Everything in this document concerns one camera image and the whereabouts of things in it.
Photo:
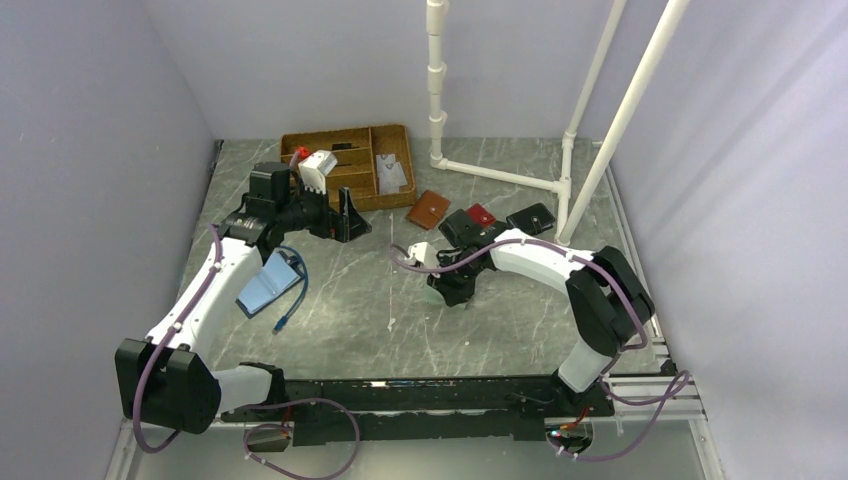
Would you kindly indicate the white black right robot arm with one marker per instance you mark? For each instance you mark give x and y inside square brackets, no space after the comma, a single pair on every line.
[608,302]

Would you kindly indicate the white pvc pipe frame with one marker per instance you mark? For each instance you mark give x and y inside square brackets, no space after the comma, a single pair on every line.
[529,65]

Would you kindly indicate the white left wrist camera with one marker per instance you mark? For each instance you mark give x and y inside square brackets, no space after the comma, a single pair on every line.
[315,169]

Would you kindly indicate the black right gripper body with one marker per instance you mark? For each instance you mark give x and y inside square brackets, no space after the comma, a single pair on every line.
[463,270]

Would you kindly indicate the light blue card holder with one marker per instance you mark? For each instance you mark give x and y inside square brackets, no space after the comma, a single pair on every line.
[281,273]

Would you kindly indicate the red leather card holder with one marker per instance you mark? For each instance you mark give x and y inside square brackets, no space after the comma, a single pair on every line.
[480,216]

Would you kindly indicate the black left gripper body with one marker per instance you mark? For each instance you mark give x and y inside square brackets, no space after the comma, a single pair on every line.
[316,217]

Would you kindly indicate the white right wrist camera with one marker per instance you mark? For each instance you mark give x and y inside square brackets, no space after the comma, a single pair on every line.
[422,255]

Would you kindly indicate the dark blue card holder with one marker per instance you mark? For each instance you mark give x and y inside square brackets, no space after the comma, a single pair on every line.
[532,220]

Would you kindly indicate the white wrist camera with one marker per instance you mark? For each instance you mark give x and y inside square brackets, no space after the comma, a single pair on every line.
[315,169]
[422,255]

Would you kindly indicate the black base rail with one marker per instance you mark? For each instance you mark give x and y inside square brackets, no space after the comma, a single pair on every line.
[521,407]

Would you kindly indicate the green card holder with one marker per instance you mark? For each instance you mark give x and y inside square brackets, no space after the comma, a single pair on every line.
[436,296]

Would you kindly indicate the brown leather card holder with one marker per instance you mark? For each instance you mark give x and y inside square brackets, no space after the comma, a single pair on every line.
[428,211]

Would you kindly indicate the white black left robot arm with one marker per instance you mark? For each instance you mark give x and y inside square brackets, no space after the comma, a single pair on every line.
[164,379]

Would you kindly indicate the woven wicker tray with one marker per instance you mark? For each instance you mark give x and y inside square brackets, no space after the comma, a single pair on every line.
[356,150]

